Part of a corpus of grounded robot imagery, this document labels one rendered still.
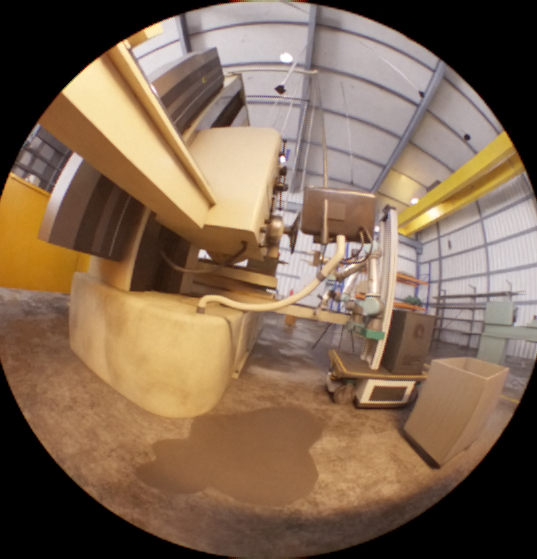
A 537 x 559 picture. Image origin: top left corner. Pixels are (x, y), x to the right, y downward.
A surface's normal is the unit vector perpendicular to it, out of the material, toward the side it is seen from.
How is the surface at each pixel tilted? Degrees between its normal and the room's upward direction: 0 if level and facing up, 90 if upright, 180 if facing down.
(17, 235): 90
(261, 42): 169
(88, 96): 90
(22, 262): 90
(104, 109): 90
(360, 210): 110
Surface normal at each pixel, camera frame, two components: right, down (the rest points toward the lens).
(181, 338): 0.55, 0.04
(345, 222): -0.35, 0.19
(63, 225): 0.98, 0.20
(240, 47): -0.21, 0.94
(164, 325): 0.29, -0.03
